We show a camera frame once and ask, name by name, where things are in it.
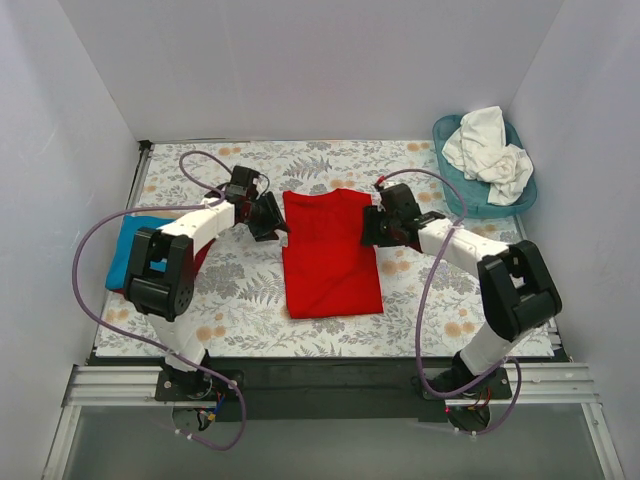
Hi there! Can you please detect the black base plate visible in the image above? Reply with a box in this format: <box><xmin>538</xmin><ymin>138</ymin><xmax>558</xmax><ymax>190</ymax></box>
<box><xmin>154</xmin><ymin>355</ymin><xmax>521</xmax><ymax>424</ymax></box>

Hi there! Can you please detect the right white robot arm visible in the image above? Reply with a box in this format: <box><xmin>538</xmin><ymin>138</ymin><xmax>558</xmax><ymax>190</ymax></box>
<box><xmin>361</xmin><ymin>182</ymin><xmax>562</xmax><ymax>394</ymax></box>

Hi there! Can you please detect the folded dark red t-shirt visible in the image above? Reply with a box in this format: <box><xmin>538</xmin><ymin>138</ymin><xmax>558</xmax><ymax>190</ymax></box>
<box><xmin>105</xmin><ymin>240</ymin><xmax>215</xmax><ymax>294</ymax></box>

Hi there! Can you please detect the white crumpled t-shirt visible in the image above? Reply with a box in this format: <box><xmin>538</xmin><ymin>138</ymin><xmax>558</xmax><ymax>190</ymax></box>
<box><xmin>442</xmin><ymin>106</ymin><xmax>534</xmax><ymax>206</ymax></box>

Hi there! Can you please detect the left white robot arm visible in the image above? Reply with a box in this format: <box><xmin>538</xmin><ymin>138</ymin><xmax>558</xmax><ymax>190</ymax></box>
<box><xmin>124</xmin><ymin>166</ymin><xmax>289</xmax><ymax>372</ymax></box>

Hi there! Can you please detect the floral table mat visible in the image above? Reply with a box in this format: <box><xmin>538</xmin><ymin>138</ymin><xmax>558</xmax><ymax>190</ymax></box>
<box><xmin>93</xmin><ymin>139</ymin><xmax>556</xmax><ymax>359</ymax></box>

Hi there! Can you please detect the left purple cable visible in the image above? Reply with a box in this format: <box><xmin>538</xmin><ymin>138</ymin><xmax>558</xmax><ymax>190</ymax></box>
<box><xmin>72</xmin><ymin>150</ymin><xmax>247</xmax><ymax>451</ymax></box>

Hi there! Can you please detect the aluminium frame rail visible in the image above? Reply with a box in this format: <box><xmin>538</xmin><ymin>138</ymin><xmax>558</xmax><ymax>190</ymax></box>
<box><xmin>42</xmin><ymin>366</ymin><xmax>175</xmax><ymax>479</ymax></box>

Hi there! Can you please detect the teal plastic basket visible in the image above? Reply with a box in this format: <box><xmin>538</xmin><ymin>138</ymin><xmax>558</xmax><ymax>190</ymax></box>
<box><xmin>432</xmin><ymin>115</ymin><xmax>538</xmax><ymax>219</ymax></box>

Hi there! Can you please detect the folded blue t-shirt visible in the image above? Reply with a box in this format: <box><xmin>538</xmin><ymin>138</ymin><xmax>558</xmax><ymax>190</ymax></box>
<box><xmin>105</xmin><ymin>215</ymin><xmax>172</xmax><ymax>293</ymax></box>

